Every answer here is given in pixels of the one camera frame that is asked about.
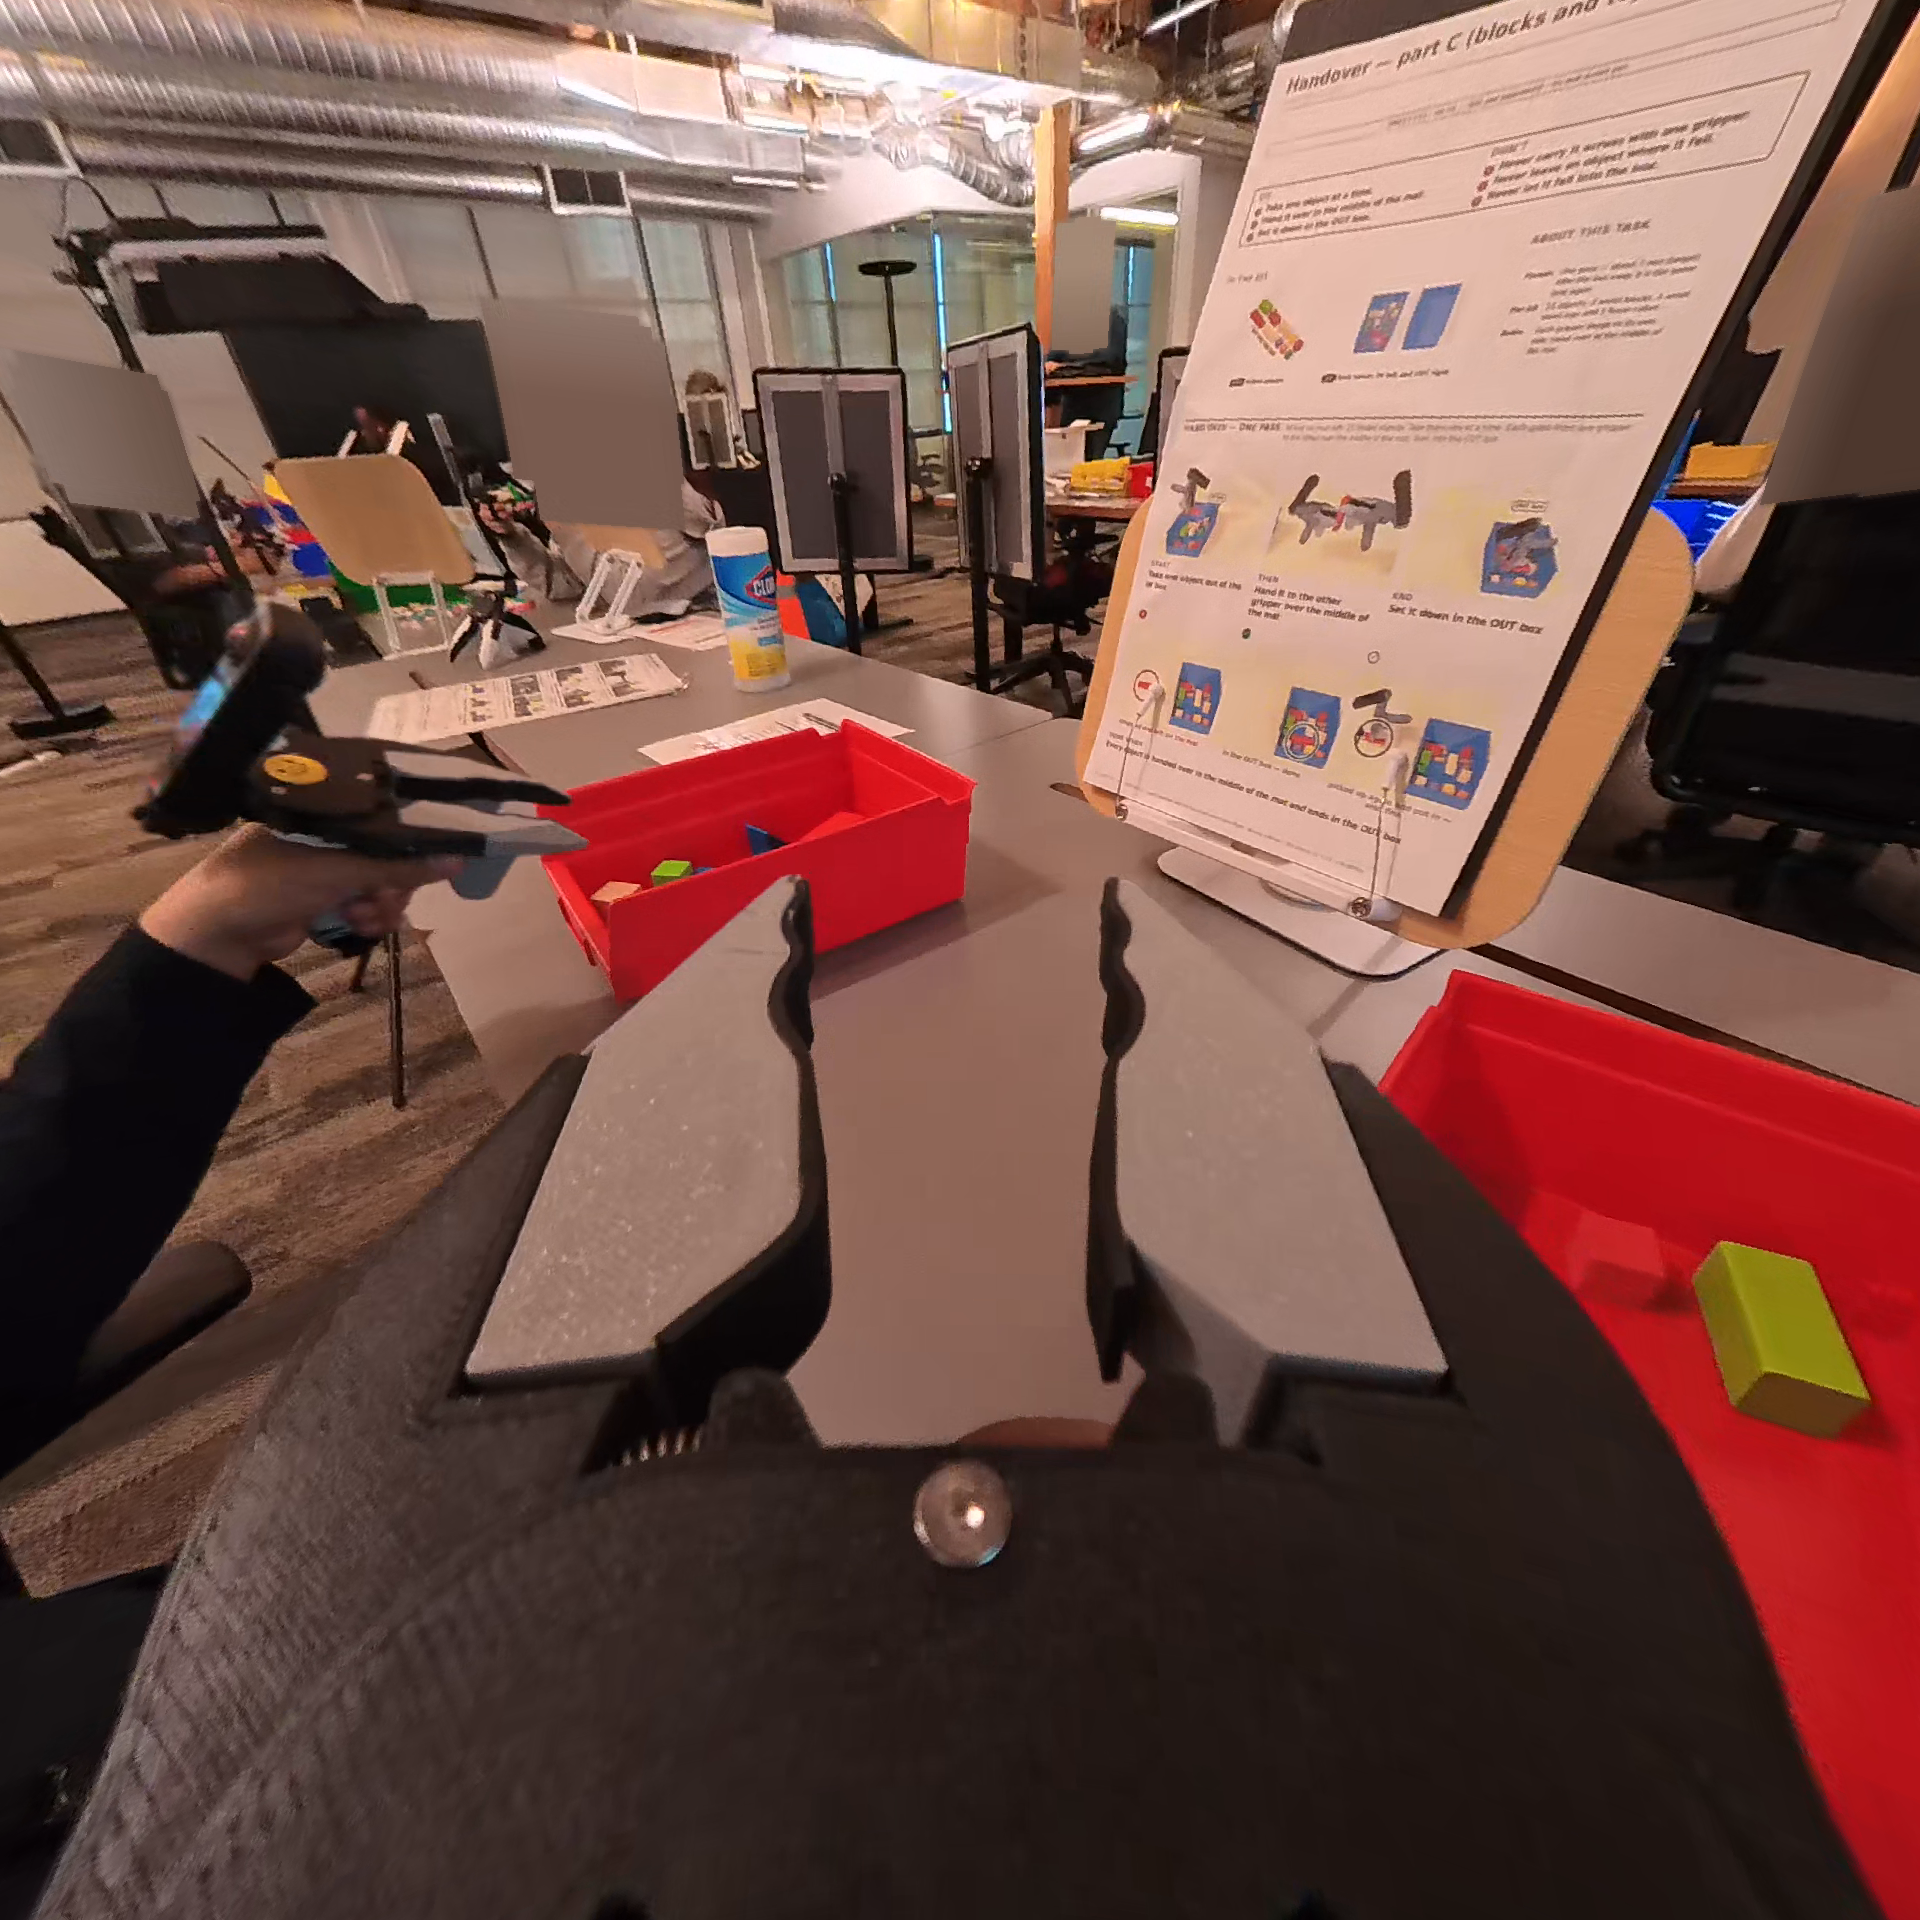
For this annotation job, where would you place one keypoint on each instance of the yellow storage bin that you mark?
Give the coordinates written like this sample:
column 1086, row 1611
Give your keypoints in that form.
column 1723, row 466

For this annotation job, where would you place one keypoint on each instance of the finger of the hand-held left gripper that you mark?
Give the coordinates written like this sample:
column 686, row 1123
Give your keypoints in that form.
column 518, row 846
column 475, row 785

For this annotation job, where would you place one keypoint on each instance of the tan wooden block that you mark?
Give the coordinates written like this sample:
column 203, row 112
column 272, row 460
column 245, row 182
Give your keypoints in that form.
column 611, row 899

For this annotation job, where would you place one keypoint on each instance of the disinfecting wipes canister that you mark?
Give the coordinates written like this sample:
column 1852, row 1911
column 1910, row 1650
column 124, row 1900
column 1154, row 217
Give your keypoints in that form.
column 747, row 598

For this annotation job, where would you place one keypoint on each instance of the black floor lamp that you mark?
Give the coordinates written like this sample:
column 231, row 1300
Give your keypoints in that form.
column 892, row 311

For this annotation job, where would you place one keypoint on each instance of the grey panel on stand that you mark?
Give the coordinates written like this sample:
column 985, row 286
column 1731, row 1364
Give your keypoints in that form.
column 836, row 466
column 994, row 451

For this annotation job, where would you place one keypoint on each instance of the printed paper sheet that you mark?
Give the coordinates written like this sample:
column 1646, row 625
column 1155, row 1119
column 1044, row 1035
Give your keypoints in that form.
column 753, row 728
column 526, row 695

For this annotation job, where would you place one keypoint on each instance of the blue storage bin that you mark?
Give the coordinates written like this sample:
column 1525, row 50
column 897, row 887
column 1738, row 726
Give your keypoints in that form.
column 1701, row 527

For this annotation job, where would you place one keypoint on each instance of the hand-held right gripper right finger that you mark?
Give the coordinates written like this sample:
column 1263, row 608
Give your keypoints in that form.
column 1241, row 1155

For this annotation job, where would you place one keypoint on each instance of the printed instruction sheet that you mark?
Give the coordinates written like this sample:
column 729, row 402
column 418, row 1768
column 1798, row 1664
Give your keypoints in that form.
column 1440, row 451

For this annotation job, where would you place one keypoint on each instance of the red plastic bin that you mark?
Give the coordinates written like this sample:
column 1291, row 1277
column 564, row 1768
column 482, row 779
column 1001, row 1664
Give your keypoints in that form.
column 885, row 841
column 1650, row 1142

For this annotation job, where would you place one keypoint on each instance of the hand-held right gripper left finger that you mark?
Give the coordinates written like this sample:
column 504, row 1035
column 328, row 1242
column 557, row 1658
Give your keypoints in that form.
column 660, row 1142

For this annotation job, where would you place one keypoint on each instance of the yellow-green wooden block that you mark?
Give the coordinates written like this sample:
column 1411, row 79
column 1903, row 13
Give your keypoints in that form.
column 1789, row 1334

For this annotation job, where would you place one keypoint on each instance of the wooden document stand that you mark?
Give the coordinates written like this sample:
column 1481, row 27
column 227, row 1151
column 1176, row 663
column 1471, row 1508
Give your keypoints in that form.
column 1589, row 752
column 376, row 519

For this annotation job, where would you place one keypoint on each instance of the red wooden block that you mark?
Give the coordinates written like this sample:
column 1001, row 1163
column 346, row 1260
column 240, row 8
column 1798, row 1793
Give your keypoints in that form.
column 1617, row 1260

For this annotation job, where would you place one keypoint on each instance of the black office chair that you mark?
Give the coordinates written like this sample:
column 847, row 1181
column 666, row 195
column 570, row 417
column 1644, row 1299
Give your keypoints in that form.
column 1039, row 633
column 1800, row 678

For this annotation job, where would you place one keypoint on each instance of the silver air duct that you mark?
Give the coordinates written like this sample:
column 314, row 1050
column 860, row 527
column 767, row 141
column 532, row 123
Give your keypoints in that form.
column 302, row 91

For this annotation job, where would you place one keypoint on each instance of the person's left hand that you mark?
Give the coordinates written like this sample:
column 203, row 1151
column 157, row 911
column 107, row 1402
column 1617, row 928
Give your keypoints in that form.
column 240, row 906

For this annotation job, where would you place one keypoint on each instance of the black wall screen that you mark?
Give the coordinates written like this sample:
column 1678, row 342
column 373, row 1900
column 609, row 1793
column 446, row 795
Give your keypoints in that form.
column 376, row 384

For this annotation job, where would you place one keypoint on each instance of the black thin rod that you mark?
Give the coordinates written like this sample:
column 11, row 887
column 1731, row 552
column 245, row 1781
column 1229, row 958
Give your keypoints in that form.
column 394, row 1023

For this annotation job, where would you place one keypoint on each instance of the person's left forearm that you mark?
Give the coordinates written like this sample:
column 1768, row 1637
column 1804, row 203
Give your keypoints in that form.
column 102, row 1142

